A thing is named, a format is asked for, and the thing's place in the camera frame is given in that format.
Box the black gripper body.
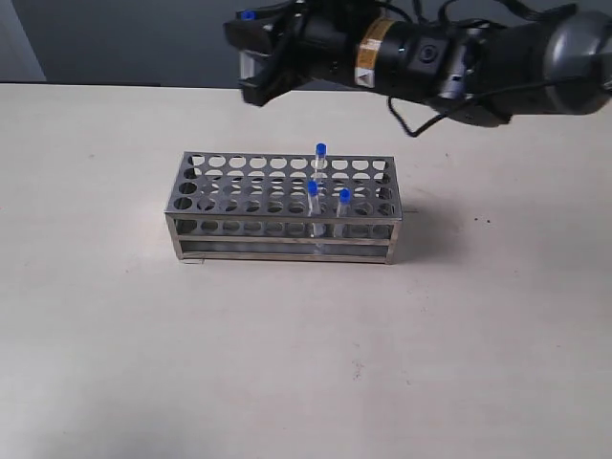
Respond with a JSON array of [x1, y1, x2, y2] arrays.
[[267, 1, 411, 96]]

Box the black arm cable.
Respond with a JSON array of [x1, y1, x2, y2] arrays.
[[385, 0, 612, 140]]

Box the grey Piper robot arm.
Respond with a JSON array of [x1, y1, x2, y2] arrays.
[[224, 1, 611, 128]]

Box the stainless steel test tube rack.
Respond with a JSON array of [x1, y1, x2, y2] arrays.
[[164, 152, 403, 264]]

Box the blue-capped tube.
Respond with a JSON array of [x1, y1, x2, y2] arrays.
[[240, 11, 256, 21], [307, 180, 325, 238], [313, 142, 327, 183], [334, 188, 351, 238]]

